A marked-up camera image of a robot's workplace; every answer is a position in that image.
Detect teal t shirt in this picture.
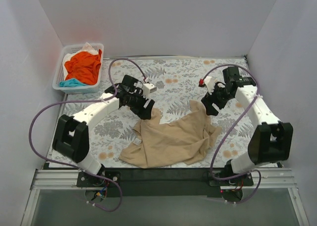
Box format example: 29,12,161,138
59,78,87,88

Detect purple cable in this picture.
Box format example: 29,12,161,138
29,58,152,212
204,64,262,204

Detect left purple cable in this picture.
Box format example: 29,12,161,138
29,58,152,212

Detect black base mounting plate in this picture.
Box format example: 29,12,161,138
76,168,253,199

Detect white plastic laundry basket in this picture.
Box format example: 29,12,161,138
52,43,104,94

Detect white t shirt in basket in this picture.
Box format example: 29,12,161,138
81,42,99,55

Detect beige t shirt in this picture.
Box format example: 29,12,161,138
119,100,221,169

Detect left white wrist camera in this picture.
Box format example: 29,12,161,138
142,83,157,95

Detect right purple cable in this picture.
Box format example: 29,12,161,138
204,64,262,204

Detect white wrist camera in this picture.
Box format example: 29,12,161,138
199,76,215,94
142,83,157,95

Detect aluminium frame rail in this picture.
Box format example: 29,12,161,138
21,168,309,226

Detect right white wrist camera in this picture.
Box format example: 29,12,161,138
199,76,215,94

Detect orange t shirt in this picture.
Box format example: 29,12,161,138
64,49,103,85

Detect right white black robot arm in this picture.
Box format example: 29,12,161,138
199,64,294,181

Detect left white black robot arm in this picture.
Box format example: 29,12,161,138
53,75,157,175

